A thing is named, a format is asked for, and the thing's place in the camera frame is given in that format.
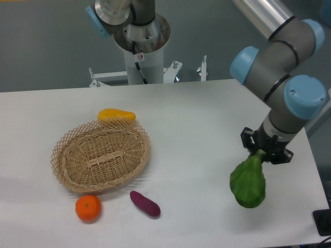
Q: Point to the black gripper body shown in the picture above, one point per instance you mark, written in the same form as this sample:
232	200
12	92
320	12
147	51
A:
268	145

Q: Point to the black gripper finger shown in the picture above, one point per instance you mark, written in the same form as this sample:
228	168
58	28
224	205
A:
281	157
249	140

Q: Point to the green bok choy vegetable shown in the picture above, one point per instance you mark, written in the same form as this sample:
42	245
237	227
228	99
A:
247	181

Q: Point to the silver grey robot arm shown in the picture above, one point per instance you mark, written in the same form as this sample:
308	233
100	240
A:
293	100

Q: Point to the black box at table edge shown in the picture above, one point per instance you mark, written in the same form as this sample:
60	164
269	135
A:
322	221

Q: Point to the purple sweet potato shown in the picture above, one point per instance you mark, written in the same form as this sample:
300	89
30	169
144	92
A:
146	205

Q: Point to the woven wicker basket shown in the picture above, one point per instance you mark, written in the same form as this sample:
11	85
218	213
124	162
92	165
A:
100	155

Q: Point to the orange tangerine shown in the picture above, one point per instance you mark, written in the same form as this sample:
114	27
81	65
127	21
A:
88	208

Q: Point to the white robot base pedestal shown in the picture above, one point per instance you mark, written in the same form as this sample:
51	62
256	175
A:
143	50

